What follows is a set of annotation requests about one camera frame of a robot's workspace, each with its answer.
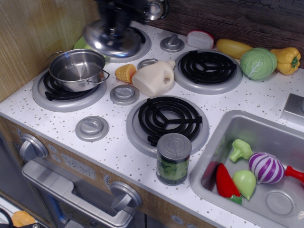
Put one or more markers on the steel pot lid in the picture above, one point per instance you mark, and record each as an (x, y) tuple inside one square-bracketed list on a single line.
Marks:
[(111, 42)]

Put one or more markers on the orange object with black cable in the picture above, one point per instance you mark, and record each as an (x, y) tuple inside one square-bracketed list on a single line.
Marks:
[(19, 219)]

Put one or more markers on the right oven dial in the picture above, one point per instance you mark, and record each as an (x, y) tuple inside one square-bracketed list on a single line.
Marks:
[(124, 196)]

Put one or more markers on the steel pot with handles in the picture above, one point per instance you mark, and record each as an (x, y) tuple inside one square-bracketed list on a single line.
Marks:
[(78, 70)]

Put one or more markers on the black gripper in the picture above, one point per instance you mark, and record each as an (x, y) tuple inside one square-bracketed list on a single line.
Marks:
[(118, 14)]

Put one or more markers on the silver knob behind jug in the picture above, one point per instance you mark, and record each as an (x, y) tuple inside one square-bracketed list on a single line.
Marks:
[(146, 62)]

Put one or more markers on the back right stove burner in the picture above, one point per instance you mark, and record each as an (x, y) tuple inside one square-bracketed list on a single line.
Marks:
[(207, 72)]

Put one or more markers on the silver knob middle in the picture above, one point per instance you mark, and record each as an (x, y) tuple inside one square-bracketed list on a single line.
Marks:
[(124, 95)]

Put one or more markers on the silver knob front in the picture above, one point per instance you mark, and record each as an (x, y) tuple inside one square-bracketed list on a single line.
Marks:
[(92, 129)]

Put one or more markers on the toy corn cob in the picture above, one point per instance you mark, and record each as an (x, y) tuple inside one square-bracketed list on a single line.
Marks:
[(125, 73)]

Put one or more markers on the front right stove burner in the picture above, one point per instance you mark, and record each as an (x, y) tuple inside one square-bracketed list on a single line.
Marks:
[(154, 117)]

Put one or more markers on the hanging steel ladle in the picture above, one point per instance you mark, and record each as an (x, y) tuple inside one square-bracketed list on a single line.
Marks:
[(157, 9)]

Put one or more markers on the toy cheese wedge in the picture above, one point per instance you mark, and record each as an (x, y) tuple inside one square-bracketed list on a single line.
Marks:
[(200, 39)]

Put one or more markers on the silver oven door handle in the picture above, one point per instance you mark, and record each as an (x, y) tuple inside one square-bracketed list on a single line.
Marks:
[(61, 188)]

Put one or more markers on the red toy chili pepper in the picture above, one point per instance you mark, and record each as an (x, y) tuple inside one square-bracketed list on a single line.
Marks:
[(226, 186)]

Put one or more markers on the light green plastic plate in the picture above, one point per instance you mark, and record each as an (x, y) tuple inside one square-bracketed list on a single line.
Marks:
[(81, 44)]

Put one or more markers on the green toy broccoli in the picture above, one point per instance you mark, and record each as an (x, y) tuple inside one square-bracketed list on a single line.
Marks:
[(241, 149)]

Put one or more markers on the green toy cabbage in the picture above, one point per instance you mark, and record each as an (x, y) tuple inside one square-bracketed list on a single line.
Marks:
[(258, 63)]

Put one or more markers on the cream toy milk jug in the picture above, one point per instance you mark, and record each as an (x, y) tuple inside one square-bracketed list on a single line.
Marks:
[(155, 79)]

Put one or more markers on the back left stove burner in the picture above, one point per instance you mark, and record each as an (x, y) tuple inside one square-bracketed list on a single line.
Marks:
[(145, 46)]

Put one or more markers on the purple toy onion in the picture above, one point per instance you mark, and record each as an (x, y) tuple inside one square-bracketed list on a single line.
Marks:
[(266, 168)]

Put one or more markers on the green labelled toy can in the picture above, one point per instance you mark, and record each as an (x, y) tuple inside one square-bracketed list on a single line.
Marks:
[(173, 152)]

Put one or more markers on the light green toy pear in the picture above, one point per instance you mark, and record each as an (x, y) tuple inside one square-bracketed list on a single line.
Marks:
[(245, 181)]

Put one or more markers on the silver sink basin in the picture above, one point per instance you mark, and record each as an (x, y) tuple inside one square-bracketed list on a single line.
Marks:
[(279, 205)]

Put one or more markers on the yellow toy squash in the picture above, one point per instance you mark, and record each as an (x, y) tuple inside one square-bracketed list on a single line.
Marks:
[(232, 48)]

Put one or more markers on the yellow toy bell pepper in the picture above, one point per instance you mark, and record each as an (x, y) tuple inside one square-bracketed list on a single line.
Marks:
[(288, 60)]

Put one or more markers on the silver knob back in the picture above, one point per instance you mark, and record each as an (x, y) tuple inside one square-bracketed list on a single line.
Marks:
[(172, 44)]

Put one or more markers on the oven dial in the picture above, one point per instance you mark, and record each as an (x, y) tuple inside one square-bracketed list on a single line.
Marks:
[(124, 196), (32, 148)]

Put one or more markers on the stove burner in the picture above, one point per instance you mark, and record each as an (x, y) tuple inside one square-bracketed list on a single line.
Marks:
[(49, 95), (145, 46), (207, 72), (154, 117)]

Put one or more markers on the red toy utensil handle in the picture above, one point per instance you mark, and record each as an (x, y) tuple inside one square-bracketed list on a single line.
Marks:
[(291, 172)]

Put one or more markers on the left oven dial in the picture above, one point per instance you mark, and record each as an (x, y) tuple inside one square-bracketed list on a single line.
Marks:
[(32, 148)]

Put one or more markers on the front left stove burner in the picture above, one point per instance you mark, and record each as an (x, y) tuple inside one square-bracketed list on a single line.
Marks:
[(49, 95)]

